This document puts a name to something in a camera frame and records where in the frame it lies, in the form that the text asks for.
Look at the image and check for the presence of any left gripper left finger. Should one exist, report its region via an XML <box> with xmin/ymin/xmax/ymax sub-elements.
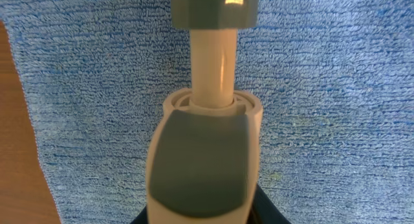
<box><xmin>129</xmin><ymin>212</ymin><xmax>150</xmax><ymax>224</ymax></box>

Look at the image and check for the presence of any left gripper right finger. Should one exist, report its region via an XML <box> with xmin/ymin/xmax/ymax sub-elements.
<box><xmin>250</xmin><ymin>183</ymin><xmax>292</xmax><ymax>224</ymax></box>

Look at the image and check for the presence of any white pipette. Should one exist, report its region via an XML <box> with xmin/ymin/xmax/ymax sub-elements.
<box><xmin>145</xmin><ymin>0</ymin><xmax>264</xmax><ymax>224</ymax></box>

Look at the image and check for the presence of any blue cloth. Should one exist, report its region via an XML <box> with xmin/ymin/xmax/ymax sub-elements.
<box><xmin>0</xmin><ymin>0</ymin><xmax>414</xmax><ymax>224</ymax></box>

